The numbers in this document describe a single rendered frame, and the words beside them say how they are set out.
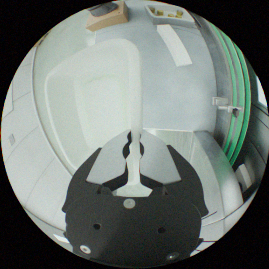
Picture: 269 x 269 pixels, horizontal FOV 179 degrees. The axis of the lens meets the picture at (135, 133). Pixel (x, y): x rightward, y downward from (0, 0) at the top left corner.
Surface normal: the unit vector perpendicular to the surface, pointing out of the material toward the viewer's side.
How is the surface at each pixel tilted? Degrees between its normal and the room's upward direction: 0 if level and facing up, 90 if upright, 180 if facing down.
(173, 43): 0
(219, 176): 90
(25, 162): 90
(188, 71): 0
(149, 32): 0
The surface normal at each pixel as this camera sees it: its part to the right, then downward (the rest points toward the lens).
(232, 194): -0.20, -0.86
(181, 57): -0.17, 0.50
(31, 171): 0.97, -0.09
